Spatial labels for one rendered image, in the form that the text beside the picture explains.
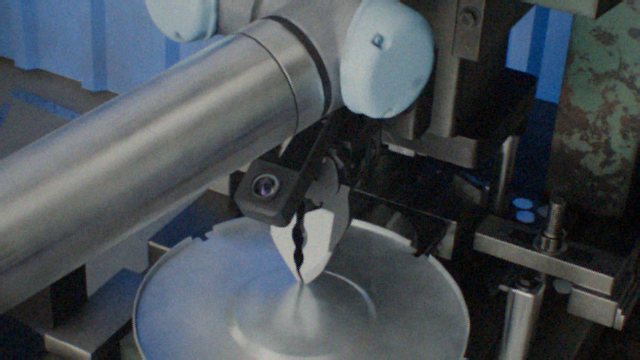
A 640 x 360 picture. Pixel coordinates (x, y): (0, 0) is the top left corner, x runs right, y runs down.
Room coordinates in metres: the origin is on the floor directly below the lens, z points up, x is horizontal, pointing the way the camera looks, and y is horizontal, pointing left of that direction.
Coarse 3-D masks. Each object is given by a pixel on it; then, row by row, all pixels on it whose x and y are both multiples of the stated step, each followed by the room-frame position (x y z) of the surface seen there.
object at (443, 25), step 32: (416, 0) 1.01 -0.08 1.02; (448, 0) 1.00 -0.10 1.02; (448, 32) 1.00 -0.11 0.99; (448, 64) 1.00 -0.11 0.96; (480, 64) 1.03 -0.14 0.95; (448, 96) 1.00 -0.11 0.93; (480, 96) 1.04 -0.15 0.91; (384, 128) 0.99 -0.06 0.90; (416, 128) 0.98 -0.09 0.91; (448, 128) 0.99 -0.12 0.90
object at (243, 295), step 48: (192, 240) 0.95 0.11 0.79; (240, 240) 0.96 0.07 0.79; (384, 240) 0.97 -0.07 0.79; (144, 288) 0.88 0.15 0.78; (192, 288) 0.89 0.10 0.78; (240, 288) 0.89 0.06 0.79; (288, 288) 0.89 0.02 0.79; (336, 288) 0.89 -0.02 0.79; (384, 288) 0.90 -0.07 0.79; (432, 288) 0.90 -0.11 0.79; (144, 336) 0.82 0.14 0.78; (192, 336) 0.82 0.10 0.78; (240, 336) 0.82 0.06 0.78; (288, 336) 0.82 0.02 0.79; (336, 336) 0.83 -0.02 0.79; (384, 336) 0.83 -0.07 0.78; (432, 336) 0.84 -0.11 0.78
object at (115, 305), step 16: (128, 272) 1.09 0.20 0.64; (144, 272) 1.12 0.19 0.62; (112, 288) 1.06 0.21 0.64; (128, 288) 1.06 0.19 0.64; (96, 304) 1.03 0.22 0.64; (112, 304) 1.03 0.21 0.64; (128, 304) 1.04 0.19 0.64; (64, 320) 1.00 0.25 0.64; (80, 320) 1.00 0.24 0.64; (96, 320) 1.01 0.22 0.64; (112, 320) 1.01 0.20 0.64; (128, 320) 1.01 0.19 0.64; (48, 336) 0.98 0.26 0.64; (64, 336) 0.98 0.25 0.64; (80, 336) 0.98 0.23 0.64; (96, 336) 0.98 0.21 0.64; (112, 336) 0.99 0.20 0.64; (64, 352) 0.97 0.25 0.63; (80, 352) 0.96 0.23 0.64; (96, 352) 0.96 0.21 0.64; (112, 352) 0.99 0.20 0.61
